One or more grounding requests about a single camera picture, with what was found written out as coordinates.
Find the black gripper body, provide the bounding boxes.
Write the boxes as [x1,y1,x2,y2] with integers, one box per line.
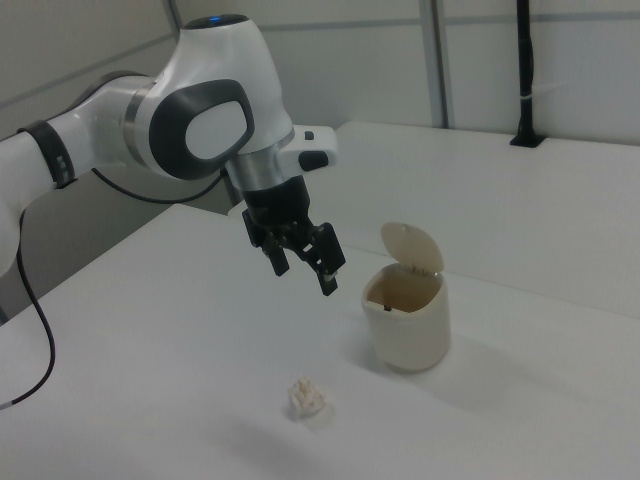
[242,175,315,235]

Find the small cream lidded bin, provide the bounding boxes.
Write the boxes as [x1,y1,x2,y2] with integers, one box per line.
[361,220,452,374]

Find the crumpled white paper trash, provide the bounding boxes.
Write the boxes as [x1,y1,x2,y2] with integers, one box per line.
[287,373,329,418]

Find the black pole with base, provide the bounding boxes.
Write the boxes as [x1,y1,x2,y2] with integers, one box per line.
[509,0,546,148]

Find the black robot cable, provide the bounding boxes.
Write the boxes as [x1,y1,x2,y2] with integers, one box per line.
[0,167,226,409]

